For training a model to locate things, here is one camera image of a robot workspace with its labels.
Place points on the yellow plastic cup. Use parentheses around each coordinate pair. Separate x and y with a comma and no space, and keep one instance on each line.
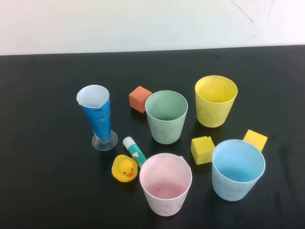
(212,114)

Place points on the pink plastic cup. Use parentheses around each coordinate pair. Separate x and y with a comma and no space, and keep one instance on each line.
(164,205)

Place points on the light blue plastic cup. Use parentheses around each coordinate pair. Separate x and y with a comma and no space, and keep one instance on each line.
(236,188)

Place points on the green plastic cup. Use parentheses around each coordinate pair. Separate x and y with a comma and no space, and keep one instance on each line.
(164,128)

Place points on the orange foam cube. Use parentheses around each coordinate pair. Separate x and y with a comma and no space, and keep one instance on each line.
(139,99)

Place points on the white and green glue stick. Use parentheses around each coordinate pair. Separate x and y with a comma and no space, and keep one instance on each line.
(134,151)

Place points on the white foam cube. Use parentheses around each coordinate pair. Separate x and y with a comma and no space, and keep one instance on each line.
(181,158)

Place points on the clear plastic conical measuring glass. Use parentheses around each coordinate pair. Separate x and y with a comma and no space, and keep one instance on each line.
(104,145)

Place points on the blue and white paper cone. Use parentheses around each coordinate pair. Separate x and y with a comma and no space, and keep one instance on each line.
(95,114)

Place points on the yellow cube with notched corner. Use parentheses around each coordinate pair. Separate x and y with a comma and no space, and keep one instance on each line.
(201,151)

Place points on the yellow rubber duck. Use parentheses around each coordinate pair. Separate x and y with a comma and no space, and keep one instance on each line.
(124,170)

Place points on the plain yellow cube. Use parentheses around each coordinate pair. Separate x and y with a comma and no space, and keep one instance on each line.
(256,139)

